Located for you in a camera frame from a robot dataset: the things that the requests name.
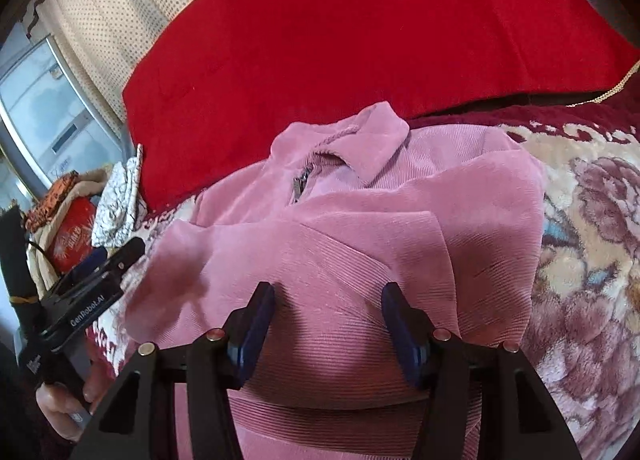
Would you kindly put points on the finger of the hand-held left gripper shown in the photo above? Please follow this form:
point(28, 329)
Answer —
point(127, 252)
point(90, 262)

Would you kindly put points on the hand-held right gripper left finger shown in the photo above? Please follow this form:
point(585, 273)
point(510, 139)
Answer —
point(255, 327)

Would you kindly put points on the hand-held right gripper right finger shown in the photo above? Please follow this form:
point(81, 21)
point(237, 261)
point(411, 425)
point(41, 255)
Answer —
point(400, 332)

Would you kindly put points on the person's left hand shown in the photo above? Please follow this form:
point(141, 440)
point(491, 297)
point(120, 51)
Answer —
point(57, 407)

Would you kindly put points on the red printed bag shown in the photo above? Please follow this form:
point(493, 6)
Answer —
point(75, 237)

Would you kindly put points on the white crackle pattern cloth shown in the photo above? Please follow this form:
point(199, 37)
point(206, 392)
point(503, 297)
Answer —
point(117, 205)

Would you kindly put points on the dark cloth with yellow band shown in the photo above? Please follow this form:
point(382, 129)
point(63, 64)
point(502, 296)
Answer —
point(17, 260)

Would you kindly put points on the beige cloth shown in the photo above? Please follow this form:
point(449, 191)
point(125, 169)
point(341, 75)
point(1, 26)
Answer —
point(89, 190)

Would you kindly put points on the orange patterned cloth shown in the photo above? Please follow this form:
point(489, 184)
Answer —
point(52, 197)

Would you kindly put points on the glass window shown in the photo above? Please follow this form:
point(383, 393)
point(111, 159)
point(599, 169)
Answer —
point(50, 109)

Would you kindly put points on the floral plush blanket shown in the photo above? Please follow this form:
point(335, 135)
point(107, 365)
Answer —
point(590, 240)

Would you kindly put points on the cream dotted curtain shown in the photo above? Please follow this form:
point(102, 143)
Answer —
point(115, 4)

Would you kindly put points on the red quilt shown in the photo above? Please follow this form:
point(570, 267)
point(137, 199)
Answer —
point(350, 39)

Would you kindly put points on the gold trimmed red cloth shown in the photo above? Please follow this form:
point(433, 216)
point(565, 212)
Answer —
point(627, 97)

